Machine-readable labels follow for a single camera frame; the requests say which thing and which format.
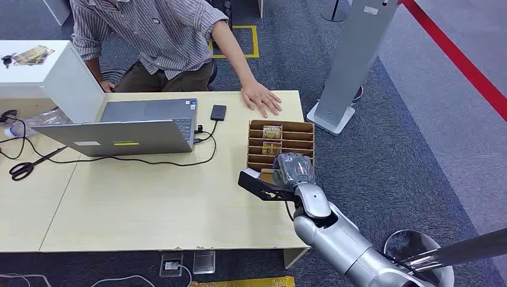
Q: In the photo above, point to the person's right hand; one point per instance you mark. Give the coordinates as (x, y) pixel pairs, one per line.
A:
(107, 86)

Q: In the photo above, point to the person's left hand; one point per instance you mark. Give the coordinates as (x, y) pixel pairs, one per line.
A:
(259, 99)

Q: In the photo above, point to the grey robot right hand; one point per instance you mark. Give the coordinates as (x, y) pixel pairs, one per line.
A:
(295, 169)

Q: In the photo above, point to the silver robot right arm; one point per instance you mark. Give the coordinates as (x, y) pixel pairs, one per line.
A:
(344, 241)

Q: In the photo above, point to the person's left forearm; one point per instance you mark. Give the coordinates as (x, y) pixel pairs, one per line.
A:
(233, 55)

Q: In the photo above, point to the person's right forearm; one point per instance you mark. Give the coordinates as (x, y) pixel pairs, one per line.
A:
(95, 71)

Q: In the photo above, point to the cardboard slotted card holder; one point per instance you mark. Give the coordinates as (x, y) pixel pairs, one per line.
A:
(295, 136)

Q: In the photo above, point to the person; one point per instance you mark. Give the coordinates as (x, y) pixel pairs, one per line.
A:
(166, 35)

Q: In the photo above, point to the black portable drive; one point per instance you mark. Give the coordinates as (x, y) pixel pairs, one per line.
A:
(218, 112)

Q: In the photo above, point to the white cabinet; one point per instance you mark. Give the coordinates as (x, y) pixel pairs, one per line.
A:
(59, 85)

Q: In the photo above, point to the grey laptop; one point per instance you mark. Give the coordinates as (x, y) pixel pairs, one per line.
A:
(138, 126)

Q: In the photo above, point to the clear plastic bag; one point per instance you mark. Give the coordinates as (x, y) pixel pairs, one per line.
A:
(39, 119)

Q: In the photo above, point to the stack of gold cards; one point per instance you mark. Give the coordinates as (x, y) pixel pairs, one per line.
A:
(33, 55)

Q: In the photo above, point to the wooden table leg panel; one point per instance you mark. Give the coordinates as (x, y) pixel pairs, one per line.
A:
(294, 256)

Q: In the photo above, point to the white furniture block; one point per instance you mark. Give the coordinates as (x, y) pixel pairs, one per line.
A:
(57, 10)

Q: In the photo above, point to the black rack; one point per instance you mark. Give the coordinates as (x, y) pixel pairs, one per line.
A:
(226, 12)

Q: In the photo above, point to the grey kiosk stand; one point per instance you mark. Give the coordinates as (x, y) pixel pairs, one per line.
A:
(348, 59)

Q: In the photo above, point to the black key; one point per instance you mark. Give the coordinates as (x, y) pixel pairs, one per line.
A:
(7, 59)

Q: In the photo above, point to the black scissors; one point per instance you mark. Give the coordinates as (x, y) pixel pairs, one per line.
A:
(27, 166)

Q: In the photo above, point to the round stanchion base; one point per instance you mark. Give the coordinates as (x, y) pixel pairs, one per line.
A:
(334, 14)

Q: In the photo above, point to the yellow flat object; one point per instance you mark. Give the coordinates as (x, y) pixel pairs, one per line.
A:
(245, 282)

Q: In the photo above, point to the metal floor plate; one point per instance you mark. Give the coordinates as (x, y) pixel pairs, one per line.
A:
(204, 262)

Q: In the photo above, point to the white round base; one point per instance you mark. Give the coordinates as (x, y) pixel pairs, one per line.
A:
(408, 241)

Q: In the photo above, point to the floor power socket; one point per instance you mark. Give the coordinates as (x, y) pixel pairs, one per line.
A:
(171, 264)

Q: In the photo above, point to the dark metal rod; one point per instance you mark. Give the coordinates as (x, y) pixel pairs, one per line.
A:
(467, 248)

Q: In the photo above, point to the red barrier belt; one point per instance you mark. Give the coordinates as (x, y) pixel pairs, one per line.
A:
(455, 57)

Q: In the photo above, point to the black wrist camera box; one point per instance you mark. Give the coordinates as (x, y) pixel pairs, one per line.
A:
(261, 189)

